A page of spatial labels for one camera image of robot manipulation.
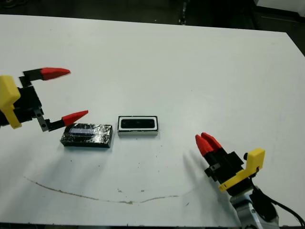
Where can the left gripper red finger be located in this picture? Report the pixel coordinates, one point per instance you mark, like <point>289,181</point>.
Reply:
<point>52,73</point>
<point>71,117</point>

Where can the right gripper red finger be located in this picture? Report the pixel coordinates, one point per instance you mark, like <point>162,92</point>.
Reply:
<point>203,146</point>
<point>215,146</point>

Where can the right gripper body yellow mount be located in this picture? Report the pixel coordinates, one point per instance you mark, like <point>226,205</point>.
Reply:
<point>231,169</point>

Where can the left gripper body yellow mount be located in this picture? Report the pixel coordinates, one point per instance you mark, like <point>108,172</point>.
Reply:
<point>26,102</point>

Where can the black foil-wrapped box lid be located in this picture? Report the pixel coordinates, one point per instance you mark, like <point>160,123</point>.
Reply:
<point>95,137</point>

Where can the black slim camera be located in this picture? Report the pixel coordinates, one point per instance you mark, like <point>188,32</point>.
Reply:
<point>138,122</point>

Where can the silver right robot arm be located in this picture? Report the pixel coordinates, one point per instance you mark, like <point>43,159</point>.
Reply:
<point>247,210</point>

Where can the white cabinet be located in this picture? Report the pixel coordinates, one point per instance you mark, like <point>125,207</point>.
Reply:
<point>281,4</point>

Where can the white-lined camera box base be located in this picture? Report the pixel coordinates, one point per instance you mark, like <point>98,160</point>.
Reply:
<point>138,133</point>

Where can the black metal frame post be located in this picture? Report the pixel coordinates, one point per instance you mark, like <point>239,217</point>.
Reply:
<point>183,20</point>

